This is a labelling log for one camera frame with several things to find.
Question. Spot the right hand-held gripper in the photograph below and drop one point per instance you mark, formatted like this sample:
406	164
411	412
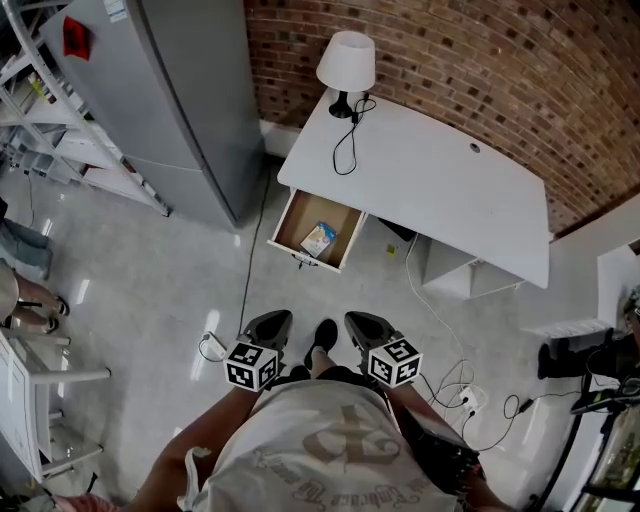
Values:
392	362

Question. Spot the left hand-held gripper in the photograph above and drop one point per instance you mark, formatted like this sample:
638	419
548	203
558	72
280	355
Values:
250	367

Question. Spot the small colourful packet item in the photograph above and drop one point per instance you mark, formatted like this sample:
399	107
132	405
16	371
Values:
318	239

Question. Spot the white wooden desk drawer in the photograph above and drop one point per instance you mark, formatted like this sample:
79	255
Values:
310	210

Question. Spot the person's right forearm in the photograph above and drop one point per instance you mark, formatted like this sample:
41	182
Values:
412	400

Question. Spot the person's left forearm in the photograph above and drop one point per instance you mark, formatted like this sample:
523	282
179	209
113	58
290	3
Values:
200	435

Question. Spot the small yellow-green floor item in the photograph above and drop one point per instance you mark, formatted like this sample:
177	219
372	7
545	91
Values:
391	250

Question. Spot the white desk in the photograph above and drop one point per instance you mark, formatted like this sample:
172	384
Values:
430	185

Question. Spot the white power strip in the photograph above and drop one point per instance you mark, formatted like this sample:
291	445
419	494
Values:
215	346
472	398

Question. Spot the person's black shoe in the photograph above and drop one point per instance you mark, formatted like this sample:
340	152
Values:
322	337

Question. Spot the person's white printed shirt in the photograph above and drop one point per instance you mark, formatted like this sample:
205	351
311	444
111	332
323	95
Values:
320	450

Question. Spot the white open shelf unit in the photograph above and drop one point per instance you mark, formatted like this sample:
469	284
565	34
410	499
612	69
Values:
465	275

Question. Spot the white ribbed panel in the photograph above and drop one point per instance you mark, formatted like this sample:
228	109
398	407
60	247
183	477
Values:
565	327

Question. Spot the black framed glass tank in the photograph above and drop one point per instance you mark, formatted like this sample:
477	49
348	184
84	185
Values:
615	440

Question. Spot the white cabinet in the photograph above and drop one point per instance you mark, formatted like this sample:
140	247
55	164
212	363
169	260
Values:
617	280

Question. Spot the grey refrigerator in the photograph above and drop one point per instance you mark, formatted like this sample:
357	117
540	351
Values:
170	100

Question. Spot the white metal shelf rack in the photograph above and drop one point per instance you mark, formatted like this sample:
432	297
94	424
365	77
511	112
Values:
60	130

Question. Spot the white table lamp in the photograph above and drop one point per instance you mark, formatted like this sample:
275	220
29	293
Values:
346	60

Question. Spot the red paper sheet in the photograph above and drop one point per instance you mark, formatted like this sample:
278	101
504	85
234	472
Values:
76	39

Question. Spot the white metal frame table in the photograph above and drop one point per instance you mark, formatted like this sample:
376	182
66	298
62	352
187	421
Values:
30	375

